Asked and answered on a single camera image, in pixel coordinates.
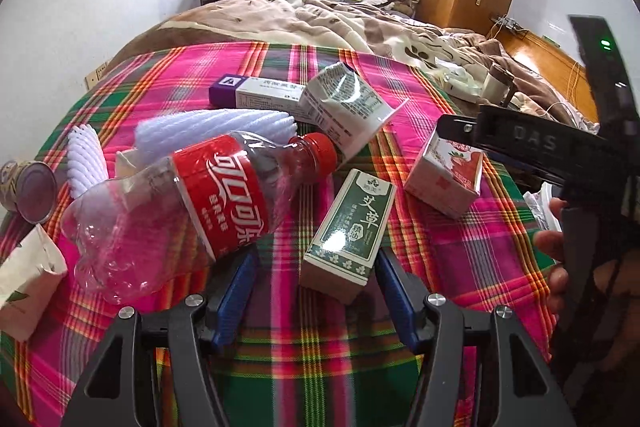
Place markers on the red cartoon drink can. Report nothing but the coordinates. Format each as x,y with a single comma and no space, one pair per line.
30,192

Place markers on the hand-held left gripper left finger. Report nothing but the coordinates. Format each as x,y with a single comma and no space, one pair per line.
235,292

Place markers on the cream small box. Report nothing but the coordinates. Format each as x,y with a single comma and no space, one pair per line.
127,162

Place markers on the purple and white box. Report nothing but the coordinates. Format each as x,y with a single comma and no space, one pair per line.
260,94

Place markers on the power strip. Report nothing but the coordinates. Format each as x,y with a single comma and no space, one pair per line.
507,23

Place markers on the brown patterned blanket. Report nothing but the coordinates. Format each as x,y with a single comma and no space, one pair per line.
300,17

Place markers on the wall socket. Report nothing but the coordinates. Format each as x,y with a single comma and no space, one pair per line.
97,74

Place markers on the wooden headboard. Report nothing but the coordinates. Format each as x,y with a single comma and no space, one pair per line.
545,62

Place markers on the clear red label cola bottle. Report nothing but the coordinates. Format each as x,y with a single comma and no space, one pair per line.
220,192

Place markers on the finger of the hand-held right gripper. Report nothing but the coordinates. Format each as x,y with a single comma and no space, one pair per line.
457,129

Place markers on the person's right hand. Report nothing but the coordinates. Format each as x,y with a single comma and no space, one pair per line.
550,244

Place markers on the green and white box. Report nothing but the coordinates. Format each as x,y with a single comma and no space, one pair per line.
350,227

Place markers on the large white foam net sleeve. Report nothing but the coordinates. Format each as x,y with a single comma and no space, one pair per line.
215,127

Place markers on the red and white small carton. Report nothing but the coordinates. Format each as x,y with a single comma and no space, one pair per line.
445,182

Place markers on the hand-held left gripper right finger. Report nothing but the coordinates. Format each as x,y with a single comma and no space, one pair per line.
395,292

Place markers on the small white foam net sleeve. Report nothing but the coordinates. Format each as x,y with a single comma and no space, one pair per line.
82,162

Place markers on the white plastic wrapper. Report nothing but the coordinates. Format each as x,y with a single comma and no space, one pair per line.
462,82

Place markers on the pink green plaid cloth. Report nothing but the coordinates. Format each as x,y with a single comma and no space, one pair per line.
450,257

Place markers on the cream paper bag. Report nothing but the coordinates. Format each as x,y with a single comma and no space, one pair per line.
25,287

